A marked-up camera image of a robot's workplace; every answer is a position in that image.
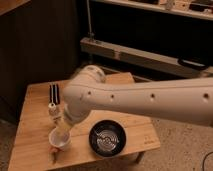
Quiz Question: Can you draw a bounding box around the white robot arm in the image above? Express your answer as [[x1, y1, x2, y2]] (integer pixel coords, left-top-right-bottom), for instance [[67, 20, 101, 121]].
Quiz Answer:
[[57, 65, 213, 135]]

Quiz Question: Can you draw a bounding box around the small white bottle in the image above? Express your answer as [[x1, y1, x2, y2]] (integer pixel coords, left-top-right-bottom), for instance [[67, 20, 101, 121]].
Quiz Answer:
[[48, 103, 62, 125]]

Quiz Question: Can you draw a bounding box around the black striped comb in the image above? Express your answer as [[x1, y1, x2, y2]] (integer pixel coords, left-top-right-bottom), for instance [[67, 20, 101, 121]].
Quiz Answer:
[[49, 84, 60, 105]]

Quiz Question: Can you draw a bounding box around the wooden table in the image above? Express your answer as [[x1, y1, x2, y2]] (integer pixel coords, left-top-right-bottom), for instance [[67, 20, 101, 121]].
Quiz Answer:
[[8, 82, 160, 171]]

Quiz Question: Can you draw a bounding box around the black round pan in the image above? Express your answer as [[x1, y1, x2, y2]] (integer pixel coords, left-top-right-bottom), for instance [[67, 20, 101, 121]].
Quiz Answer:
[[89, 120, 127, 157]]

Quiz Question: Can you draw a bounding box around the metal vertical pole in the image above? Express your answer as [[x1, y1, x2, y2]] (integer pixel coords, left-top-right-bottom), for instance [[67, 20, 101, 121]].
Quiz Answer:
[[86, 0, 94, 42]]

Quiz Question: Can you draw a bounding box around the long wooden shelf beam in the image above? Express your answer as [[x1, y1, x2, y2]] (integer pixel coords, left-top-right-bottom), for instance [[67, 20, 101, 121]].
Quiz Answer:
[[80, 37, 213, 78]]

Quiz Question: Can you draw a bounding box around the black handle on shelf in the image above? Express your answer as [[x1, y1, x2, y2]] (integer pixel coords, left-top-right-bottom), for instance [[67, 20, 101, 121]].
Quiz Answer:
[[177, 59, 209, 71]]

